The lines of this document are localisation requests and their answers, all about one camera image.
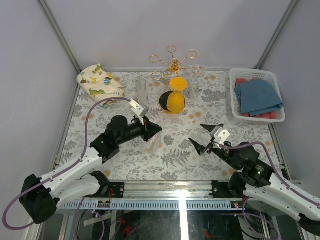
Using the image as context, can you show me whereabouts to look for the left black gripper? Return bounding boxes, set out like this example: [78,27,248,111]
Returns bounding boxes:
[117,116,163,147]

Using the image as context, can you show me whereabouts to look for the yellow plastic goblet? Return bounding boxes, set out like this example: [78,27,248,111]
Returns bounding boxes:
[166,77,188,114]

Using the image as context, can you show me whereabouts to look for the gold wine glass rack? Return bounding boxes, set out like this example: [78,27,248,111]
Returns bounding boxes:
[148,45,198,115]

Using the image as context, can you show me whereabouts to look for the slim clear champagne flute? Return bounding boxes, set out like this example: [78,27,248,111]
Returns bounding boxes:
[185,64,207,101]

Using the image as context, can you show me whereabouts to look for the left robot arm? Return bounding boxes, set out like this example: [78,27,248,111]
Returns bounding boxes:
[19,115,162,224]

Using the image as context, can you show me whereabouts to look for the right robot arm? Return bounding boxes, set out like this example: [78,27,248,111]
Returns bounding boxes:
[190,124,320,236]

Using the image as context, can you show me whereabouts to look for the tall clear flute glass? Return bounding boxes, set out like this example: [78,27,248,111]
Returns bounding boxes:
[136,78,148,106]

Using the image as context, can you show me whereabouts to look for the white plastic basket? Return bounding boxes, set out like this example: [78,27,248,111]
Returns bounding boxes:
[229,68,286,125]

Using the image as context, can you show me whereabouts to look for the floral table mat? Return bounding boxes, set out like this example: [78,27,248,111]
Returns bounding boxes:
[56,71,286,181]

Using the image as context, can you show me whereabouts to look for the blue folded cloth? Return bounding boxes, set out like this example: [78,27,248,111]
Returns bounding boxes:
[234,78,285,117]

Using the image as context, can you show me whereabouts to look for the dinosaur print cloth bag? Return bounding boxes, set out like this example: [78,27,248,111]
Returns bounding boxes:
[76,63,125,103]

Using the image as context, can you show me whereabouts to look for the red cloth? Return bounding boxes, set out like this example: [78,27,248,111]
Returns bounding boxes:
[234,77,279,120]

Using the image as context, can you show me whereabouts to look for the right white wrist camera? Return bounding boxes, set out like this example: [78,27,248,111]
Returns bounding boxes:
[210,126,230,146]

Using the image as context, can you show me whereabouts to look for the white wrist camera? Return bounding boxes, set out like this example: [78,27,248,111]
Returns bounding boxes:
[210,126,230,146]
[129,99,149,125]

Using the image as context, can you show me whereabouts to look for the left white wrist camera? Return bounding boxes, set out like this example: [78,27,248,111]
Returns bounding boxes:
[129,99,149,125]

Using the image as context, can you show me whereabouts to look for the aluminium front rail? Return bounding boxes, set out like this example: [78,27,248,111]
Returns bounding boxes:
[56,176,244,211]

